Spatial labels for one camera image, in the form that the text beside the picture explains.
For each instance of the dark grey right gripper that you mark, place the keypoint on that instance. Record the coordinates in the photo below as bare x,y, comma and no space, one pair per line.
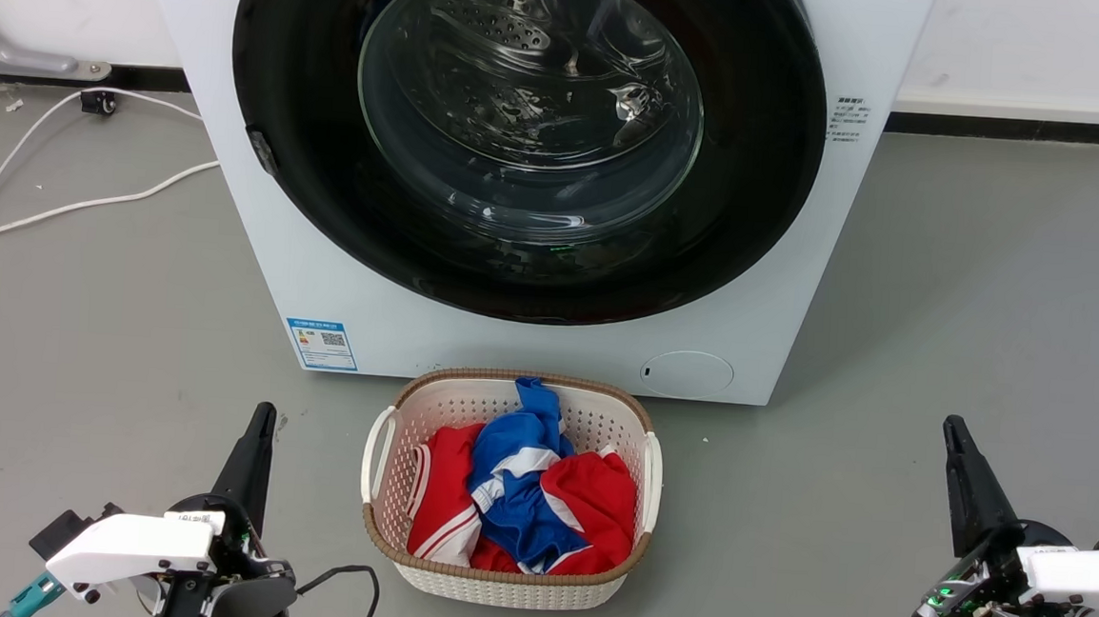
970,611

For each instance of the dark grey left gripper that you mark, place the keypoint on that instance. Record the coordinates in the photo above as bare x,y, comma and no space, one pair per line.
255,596

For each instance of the black glass washing machine door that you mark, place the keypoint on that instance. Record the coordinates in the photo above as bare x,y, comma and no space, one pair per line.
328,190

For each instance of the white front-load washing machine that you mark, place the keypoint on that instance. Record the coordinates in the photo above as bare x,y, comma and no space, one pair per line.
528,345

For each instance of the blue energy label sticker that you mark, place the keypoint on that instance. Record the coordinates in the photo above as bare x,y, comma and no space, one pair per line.
322,343

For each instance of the cream plastic laundry basket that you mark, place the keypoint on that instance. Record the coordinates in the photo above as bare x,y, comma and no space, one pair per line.
494,587

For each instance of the blue white-striped garment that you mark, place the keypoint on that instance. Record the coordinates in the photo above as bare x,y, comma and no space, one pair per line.
522,440

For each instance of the round white filter cover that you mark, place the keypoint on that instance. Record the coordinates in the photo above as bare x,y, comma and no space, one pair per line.
687,374

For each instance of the red white-striped garment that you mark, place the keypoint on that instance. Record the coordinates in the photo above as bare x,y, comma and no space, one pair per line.
594,512

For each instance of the small black floor fitting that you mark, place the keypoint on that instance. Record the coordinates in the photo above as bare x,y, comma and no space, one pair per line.
98,103

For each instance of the small black text sticker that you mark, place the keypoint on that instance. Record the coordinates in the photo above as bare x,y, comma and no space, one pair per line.
847,117

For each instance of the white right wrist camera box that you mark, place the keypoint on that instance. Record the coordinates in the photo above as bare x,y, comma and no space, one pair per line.
1087,575

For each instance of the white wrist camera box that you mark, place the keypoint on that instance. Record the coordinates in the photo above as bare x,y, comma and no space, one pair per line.
1087,575
129,545

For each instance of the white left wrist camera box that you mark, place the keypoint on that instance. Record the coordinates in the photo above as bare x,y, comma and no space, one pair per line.
129,545

